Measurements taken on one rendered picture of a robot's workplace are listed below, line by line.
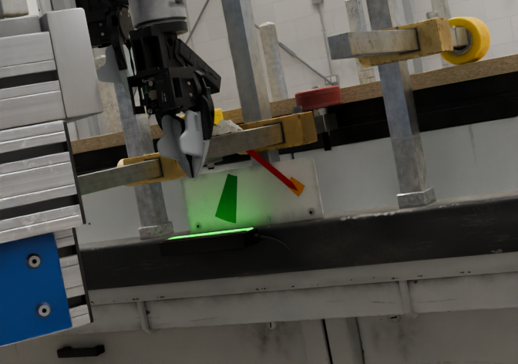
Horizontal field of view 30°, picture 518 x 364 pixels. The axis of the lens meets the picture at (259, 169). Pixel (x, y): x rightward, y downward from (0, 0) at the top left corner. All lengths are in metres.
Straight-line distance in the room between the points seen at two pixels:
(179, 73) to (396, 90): 0.35
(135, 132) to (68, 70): 0.90
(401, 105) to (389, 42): 0.15
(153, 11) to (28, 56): 0.51
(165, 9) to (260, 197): 0.41
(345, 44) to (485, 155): 0.50
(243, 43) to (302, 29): 8.44
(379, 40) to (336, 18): 8.49
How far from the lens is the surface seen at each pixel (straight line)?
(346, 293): 1.59
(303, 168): 1.54
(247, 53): 1.58
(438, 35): 1.43
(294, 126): 1.54
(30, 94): 0.82
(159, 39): 1.31
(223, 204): 1.62
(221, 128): 1.42
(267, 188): 1.58
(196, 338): 2.05
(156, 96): 1.31
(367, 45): 1.27
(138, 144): 1.72
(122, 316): 1.85
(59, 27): 0.83
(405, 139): 1.47
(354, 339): 1.85
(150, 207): 1.72
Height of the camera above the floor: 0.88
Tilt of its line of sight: 3 degrees down
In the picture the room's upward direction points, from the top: 11 degrees counter-clockwise
